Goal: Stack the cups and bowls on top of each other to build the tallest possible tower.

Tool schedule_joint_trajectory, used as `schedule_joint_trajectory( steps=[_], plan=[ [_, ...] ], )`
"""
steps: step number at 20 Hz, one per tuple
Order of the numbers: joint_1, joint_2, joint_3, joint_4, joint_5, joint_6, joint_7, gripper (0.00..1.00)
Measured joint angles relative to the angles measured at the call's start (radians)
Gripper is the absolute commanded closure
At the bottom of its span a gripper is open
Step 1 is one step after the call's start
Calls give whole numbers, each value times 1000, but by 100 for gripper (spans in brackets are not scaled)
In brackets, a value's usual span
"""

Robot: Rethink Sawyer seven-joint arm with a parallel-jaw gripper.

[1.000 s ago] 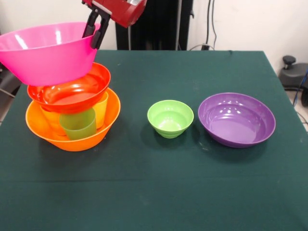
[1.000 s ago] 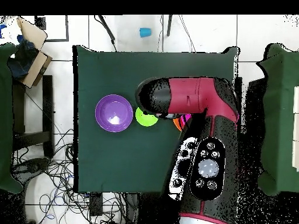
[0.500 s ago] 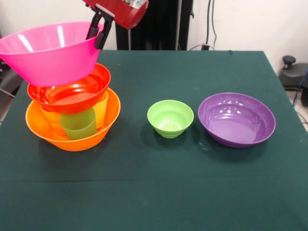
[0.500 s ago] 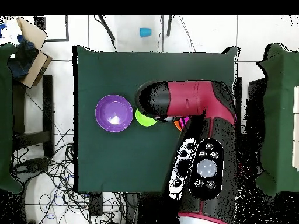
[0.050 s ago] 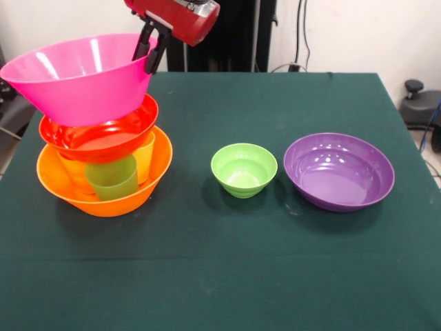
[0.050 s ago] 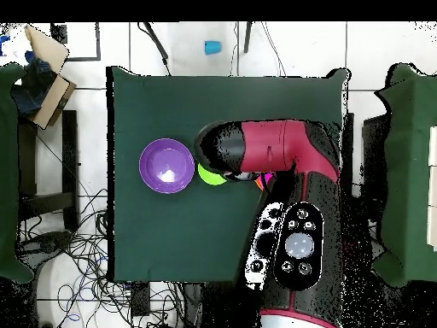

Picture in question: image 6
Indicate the blue cup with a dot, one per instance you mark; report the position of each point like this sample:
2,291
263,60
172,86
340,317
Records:
212,48

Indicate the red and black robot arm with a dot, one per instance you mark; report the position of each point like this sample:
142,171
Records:
273,147

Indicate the white box stack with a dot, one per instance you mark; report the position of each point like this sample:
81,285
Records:
433,188

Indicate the small green bowl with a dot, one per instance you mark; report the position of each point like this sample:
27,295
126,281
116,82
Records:
210,177

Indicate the wide purple bowl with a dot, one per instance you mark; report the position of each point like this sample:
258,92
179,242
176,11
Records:
164,160

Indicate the dark green table cloth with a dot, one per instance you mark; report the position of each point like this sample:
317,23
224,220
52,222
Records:
170,232

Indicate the black power adapter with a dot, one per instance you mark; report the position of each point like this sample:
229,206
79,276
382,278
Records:
140,300

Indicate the black tripod leg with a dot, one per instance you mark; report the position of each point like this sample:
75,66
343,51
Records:
157,42
247,37

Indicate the cardboard box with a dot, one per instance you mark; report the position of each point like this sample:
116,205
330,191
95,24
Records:
54,99

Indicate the dark blue fabric bundle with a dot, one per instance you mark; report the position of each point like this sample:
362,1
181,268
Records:
30,89

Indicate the green cloth covered table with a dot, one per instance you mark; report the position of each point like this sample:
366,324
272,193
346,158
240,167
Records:
6,171
413,102

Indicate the black stool frame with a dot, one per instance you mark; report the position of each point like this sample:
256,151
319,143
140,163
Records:
374,153
70,153

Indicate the black square frame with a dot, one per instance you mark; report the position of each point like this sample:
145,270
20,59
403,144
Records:
98,41

